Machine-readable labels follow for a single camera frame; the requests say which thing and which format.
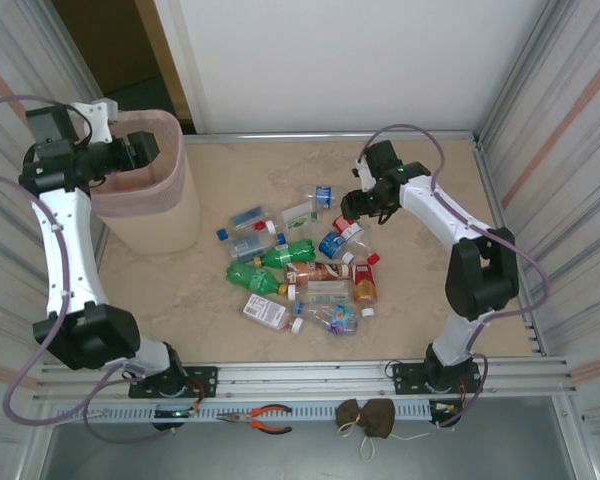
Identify clear bottle pale blue label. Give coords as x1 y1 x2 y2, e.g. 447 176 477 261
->
228 232 288 264

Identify aluminium corner post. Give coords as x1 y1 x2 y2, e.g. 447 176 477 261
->
472 0 574 144
29 0 106 101

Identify clear bottle red white label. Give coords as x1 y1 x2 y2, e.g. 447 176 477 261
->
331 213 365 242

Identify clear unlabelled plastic bottle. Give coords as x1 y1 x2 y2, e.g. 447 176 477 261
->
353 232 382 266

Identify square bottle purple grape label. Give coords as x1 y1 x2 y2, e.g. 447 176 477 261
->
242 293 306 335

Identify small circuit board with wires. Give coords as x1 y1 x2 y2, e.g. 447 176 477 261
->
428 399 465 429

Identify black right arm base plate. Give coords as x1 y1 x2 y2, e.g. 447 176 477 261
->
390 361 482 396

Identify pink translucent bin liner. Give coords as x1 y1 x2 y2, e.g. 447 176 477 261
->
89 108 187 220

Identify orange handled pliers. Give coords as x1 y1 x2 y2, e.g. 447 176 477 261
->
215 403 294 435

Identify red label amber bottle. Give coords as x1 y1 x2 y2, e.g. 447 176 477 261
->
351 263 380 320

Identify small circuit board green light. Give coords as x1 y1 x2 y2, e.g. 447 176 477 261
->
152 405 202 420

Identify long aluminium table edge rail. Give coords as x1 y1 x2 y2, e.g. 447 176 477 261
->
182 130 477 146

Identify clear bottle blue text label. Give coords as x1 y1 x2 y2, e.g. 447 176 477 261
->
298 183 345 210

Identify clear wide white cap bottle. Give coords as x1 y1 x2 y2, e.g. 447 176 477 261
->
286 279 355 305

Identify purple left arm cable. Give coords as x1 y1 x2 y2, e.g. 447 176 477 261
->
0 94 179 445

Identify blue Pocari label bottle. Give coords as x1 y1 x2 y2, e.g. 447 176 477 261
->
318 230 357 265

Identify brown cloth pouch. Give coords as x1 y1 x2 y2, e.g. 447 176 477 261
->
355 397 431 462
334 398 365 437

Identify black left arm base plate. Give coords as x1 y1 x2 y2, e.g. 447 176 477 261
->
128 366 219 400

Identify dark wooden door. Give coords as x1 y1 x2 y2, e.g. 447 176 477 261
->
53 0 161 99

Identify clear bottle blue red label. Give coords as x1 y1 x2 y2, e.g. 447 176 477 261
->
215 203 276 244

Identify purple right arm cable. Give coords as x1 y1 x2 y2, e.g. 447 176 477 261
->
357 122 552 429

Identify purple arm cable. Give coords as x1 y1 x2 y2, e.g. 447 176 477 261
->
0 94 179 445
357 122 552 429

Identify brown Nescafe coffee bottle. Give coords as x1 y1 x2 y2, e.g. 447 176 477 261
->
284 260 352 287

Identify beige ribbed plastic bin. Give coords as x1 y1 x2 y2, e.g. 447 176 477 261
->
89 108 201 255

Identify clear bottle colourful label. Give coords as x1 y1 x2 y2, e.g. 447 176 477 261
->
292 299 362 340

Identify grey slotted cable duct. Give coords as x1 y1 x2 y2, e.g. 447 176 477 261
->
54 399 462 427

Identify clear bottle green white label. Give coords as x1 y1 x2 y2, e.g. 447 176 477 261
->
264 202 325 235

